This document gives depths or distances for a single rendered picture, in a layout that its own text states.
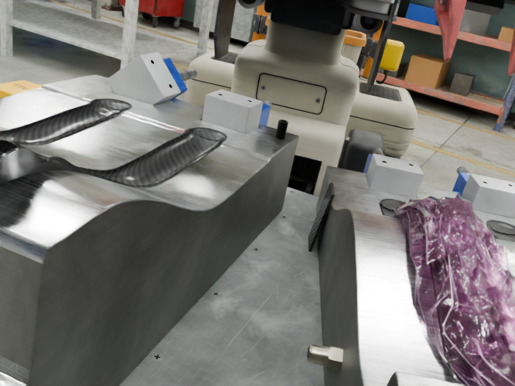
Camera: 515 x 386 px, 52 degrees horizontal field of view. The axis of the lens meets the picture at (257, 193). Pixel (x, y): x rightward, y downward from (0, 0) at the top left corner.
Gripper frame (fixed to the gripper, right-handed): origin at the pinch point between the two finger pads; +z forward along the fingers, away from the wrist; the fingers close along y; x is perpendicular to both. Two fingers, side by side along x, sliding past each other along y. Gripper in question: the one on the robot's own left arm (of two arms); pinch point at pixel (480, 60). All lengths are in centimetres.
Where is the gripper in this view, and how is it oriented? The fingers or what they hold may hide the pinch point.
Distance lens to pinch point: 62.7
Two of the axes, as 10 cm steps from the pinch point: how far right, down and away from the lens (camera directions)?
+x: 0.7, 0.5, 10.0
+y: 9.7, 2.4, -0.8
